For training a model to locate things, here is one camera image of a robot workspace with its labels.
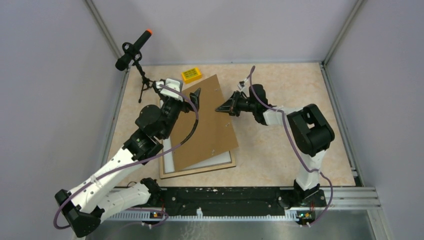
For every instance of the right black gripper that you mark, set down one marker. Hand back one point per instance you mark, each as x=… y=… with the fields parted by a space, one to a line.
x=230 y=106

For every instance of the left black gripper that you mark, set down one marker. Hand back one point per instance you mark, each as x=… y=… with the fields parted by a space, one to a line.
x=194 y=98

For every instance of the brown cardboard backing board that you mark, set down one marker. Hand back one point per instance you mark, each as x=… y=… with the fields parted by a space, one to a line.
x=214 y=136

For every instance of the landscape photo print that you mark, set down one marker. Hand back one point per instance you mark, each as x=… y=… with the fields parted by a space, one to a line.
x=198 y=164

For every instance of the wooden picture frame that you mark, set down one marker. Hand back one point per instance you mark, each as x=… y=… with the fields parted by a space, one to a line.
x=198 y=169

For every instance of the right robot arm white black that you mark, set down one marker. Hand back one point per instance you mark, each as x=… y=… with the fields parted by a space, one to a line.
x=308 y=132

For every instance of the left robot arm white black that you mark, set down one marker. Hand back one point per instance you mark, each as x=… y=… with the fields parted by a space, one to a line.
x=84 y=207

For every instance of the yellow green toy block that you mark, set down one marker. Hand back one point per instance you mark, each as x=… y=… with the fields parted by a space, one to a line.
x=191 y=75

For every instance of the small black tripod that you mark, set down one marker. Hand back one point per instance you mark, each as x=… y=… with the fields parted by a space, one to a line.
x=146 y=82

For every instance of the black microphone orange tip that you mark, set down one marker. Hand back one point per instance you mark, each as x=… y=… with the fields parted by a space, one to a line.
x=131 y=50

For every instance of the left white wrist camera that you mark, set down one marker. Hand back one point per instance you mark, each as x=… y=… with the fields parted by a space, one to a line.
x=172 y=87

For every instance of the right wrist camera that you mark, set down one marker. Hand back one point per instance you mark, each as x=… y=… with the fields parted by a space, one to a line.
x=242 y=85

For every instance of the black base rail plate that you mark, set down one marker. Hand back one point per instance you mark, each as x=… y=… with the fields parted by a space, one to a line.
x=232 y=201

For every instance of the aluminium frame rail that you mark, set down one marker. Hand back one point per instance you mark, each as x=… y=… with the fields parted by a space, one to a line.
x=338 y=199

